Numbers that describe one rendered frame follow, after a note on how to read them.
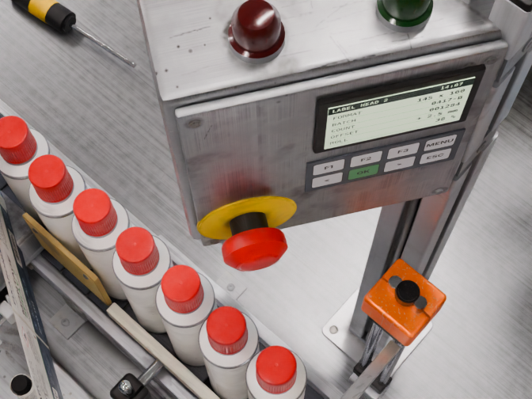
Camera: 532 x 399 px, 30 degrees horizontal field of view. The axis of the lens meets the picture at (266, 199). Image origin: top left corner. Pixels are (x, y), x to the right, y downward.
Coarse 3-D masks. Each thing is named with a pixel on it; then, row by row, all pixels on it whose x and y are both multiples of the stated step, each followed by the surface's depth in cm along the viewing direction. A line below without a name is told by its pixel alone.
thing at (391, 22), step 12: (384, 0) 45; (396, 0) 44; (408, 0) 44; (420, 0) 44; (432, 0) 46; (384, 12) 45; (396, 12) 45; (408, 12) 44; (420, 12) 45; (384, 24) 46; (396, 24) 45; (408, 24) 45; (420, 24) 45
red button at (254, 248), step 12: (240, 216) 57; (252, 216) 57; (264, 216) 58; (240, 228) 57; (252, 228) 57; (264, 228) 56; (276, 228) 57; (228, 240) 57; (240, 240) 56; (252, 240) 56; (264, 240) 56; (276, 240) 56; (228, 252) 56; (240, 252) 56; (252, 252) 56; (264, 252) 56; (276, 252) 57; (228, 264) 58; (240, 264) 57; (252, 264) 57; (264, 264) 57
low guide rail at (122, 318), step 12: (108, 312) 99; (120, 312) 99; (120, 324) 98; (132, 324) 98; (132, 336) 99; (144, 336) 98; (156, 348) 97; (168, 360) 97; (180, 372) 96; (192, 384) 96; (204, 384) 96; (204, 396) 95; (216, 396) 95
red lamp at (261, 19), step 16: (256, 0) 44; (240, 16) 44; (256, 16) 43; (272, 16) 44; (240, 32) 44; (256, 32) 43; (272, 32) 44; (240, 48) 45; (256, 48) 44; (272, 48) 45
